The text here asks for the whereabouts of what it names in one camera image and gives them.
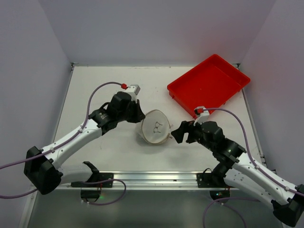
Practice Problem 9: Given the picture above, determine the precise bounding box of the aluminium mounting rail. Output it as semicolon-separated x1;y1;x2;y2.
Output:
30;170;281;190

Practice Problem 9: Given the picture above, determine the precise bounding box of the purple cable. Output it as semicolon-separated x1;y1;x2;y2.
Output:
0;82;126;200
194;107;304;228

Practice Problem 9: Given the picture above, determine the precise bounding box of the white mesh laundry bag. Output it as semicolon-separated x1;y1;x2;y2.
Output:
135;109;171;145

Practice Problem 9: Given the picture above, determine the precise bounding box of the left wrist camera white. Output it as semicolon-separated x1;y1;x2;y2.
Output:
125;85;141;99

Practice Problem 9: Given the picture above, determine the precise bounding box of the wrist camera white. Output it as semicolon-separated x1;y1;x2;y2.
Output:
194;106;209;125
125;85;141;99

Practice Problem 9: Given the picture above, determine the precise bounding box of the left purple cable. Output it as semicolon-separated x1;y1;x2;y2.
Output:
0;82;126;200

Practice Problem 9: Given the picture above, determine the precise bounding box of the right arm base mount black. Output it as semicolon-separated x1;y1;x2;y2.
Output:
196;168;232;203

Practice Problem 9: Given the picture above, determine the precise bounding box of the red plastic tray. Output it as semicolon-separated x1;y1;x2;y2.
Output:
167;54;251;118

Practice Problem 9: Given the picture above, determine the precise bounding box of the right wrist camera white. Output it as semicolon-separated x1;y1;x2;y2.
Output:
194;106;209;125

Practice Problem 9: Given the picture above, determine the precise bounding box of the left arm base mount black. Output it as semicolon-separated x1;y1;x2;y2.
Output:
71;161;114;202

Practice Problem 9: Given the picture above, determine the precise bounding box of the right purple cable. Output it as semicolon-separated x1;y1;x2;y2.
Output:
194;107;304;228

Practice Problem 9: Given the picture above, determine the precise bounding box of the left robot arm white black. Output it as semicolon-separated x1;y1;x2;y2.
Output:
24;85;145;195

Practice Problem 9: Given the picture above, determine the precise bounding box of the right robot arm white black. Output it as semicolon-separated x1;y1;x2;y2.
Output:
171;121;304;227

